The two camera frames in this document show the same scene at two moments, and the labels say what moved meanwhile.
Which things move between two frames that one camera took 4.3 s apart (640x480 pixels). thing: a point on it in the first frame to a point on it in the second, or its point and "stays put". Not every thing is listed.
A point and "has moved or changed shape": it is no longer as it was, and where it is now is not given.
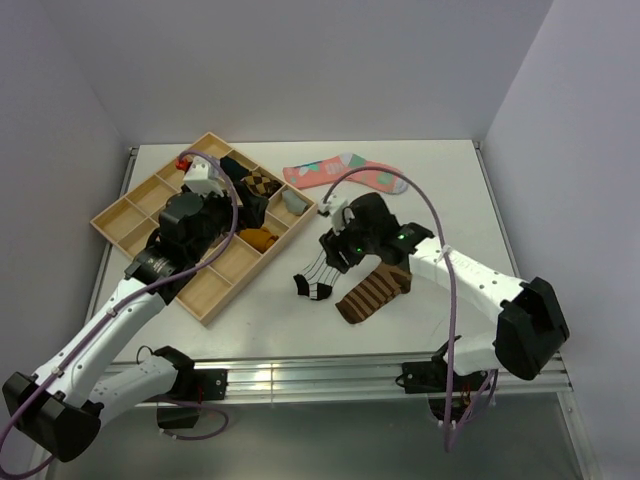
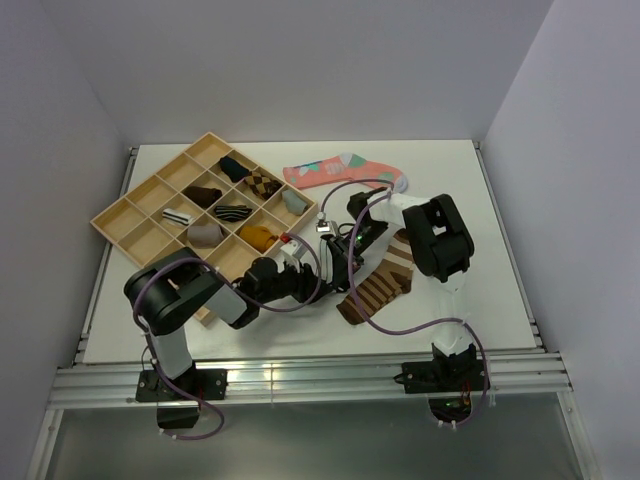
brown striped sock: (373, 292) stays put
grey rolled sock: (294, 203) stays put
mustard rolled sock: (261, 238) stays put
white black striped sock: (317, 279) has moved or changed shape
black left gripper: (252, 209) to (306, 281)
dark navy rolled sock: (233, 169) stays put
